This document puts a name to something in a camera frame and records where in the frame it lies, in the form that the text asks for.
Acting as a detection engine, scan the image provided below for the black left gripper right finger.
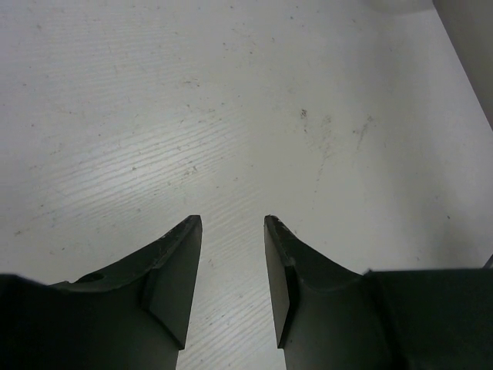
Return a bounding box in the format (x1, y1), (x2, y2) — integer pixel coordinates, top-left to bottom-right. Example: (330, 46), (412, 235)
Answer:
(264, 215), (492, 369)

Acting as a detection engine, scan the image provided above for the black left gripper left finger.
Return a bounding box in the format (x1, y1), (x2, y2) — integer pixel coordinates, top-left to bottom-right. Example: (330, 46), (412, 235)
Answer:
(1, 215), (202, 369)

